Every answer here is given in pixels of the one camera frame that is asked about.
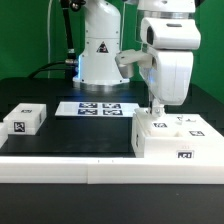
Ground white cabinet top block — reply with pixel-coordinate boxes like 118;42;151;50
3;103;47;135

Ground white thin cable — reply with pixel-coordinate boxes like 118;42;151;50
47;0;54;79

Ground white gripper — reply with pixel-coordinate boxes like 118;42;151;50
140;17;201;117

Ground white marker base plate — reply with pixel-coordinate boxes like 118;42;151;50
55;102;139;117

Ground white left fence rail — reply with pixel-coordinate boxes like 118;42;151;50
0;123;8;148

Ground white front fence rail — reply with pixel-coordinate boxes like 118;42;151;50
0;156;224;184

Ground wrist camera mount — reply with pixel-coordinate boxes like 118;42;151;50
115;49;152;79

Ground black cable hose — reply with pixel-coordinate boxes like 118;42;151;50
27;0;80;80

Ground white fence rail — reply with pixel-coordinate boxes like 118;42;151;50
0;156;224;184
0;123;8;148

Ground white cabinet door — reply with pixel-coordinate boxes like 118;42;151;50
176;114;221;137
134;109;180;137

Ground white cabinet body box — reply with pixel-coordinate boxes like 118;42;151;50
131;113;224;161

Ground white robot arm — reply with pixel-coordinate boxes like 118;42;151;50
73;0;201;117

